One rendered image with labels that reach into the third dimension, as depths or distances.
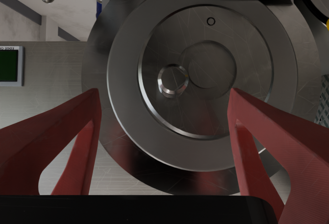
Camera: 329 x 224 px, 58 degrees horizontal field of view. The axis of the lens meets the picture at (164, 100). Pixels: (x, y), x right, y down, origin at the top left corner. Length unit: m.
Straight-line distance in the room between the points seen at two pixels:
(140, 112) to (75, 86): 0.37
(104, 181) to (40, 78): 0.21
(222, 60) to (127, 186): 0.39
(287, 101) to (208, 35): 0.06
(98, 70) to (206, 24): 0.07
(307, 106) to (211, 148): 0.07
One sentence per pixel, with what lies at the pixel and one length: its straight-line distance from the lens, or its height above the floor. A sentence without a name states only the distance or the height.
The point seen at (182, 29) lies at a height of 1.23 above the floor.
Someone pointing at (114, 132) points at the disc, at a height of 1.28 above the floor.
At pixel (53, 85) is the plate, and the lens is 0.55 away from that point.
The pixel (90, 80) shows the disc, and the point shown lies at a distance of 0.19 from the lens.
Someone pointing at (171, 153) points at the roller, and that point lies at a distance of 0.18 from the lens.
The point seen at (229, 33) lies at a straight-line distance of 0.17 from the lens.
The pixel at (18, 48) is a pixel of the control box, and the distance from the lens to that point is 0.58.
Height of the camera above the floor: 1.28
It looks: 4 degrees down
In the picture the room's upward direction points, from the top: 180 degrees counter-clockwise
